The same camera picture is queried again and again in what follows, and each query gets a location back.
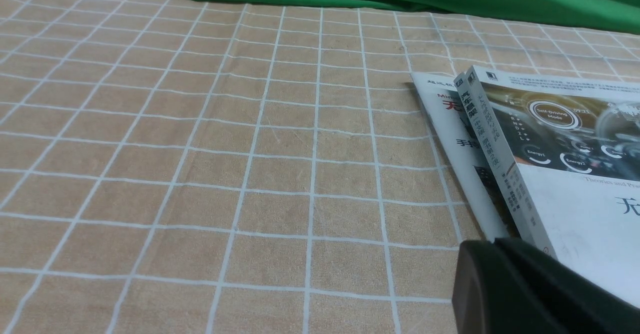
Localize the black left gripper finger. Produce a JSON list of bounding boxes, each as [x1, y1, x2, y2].
[[452, 238, 640, 333]]

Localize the self-driving textbook top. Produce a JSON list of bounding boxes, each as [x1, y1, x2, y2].
[[454, 66, 640, 306]]

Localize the white book underneath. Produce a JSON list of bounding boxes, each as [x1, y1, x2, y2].
[[410, 72, 521, 242]]

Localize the tan checkered tablecloth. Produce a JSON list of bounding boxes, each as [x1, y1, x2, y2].
[[0, 0, 639, 333]]

